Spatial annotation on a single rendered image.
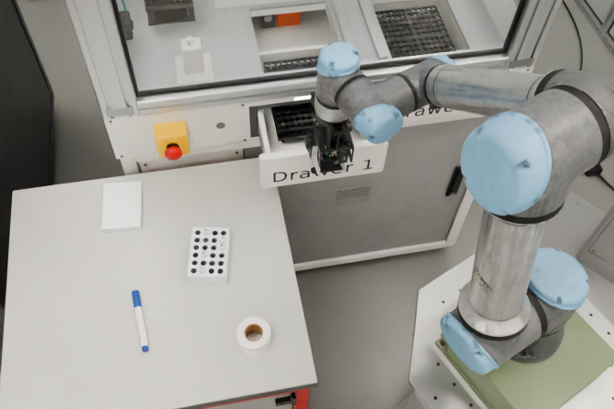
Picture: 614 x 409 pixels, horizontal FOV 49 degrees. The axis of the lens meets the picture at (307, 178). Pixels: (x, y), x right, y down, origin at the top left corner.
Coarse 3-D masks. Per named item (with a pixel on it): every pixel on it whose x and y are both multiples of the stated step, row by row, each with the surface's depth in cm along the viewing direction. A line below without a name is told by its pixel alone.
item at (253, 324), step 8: (248, 320) 138; (256, 320) 138; (264, 320) 138; (240, 328) 137; (248, 328) 138; (256, 328) 139; (264, 328) 137; (240, 336) 136; (264, 336) 136; (240, 344) 136; (248, 344) 135; (256, 344) 135; (264, 344) 136; (248, 352) 137; (256, 352) 137
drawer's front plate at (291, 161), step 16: (368, 144) 150; (384, 144) 150; (272, 160) 147; (288, 160) 148; (304, 160) 149; (384, 160) 155; (272, 176) 152; (288, 176) 153; (304, 176) 154; (320, 176) 156; (336, 176) 157
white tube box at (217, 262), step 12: (192, 228) 151; (216, 228) 151; (228, 228) 151; (192, 240) 149; (204, 240) 150; (216, 240) 150; (228, 240) 149; (192, 252) 147; (216, 252) 147; (228, 252) 150; (192, 264) 147; (204, 264) 148; (216, 264) 146; (192, 276) 144; (204, 276) 144; (216, 276) 144
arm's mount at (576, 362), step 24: (576, 312) 135; (576, 336) 132; (456, 360) 136; (552, 360) 129; (576, 360) 129; (600, 360) 129; (480, 384) 132; (504, 384) 126; (528, 384) 126; (552, 384) 127; (576, 384) 127; (504, 408) 128; (528, 408) 124; (552, 408) 124
